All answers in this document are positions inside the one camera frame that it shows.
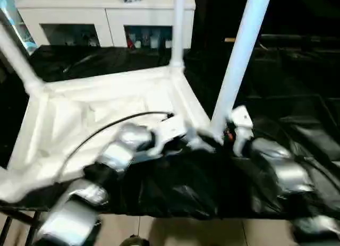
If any white plastic table leg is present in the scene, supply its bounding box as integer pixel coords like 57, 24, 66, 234
171, 0, 186, 67
0, 22, 45, 90
211, 0, 274, 141

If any white plastic table top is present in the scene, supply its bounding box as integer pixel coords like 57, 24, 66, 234
0, 65, 216, 201

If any black glossy mat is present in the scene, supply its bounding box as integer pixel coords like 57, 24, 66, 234
0, 45, 340, 220

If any dark robot torso part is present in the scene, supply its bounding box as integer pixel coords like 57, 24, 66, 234
118, 235, 149, 246

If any long black bar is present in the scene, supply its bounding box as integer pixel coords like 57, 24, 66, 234
261, 34, 340, 43

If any white cabinet with glass doors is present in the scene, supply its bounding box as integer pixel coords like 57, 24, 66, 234
15, 0, 196, 49

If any light blue plastic wrap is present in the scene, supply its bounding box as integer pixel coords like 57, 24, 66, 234
0, 0, 37, 54

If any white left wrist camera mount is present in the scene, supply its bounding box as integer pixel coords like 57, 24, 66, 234
148, 115, 188, 155

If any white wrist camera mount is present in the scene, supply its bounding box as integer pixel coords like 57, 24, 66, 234
148, 115, 188, 155
228, 105, 253, 158

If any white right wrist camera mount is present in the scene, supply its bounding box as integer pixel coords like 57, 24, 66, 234
228, 105, 253, 158

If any black folding table frame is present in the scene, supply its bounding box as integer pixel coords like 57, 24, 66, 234
0, 203, 43, 246

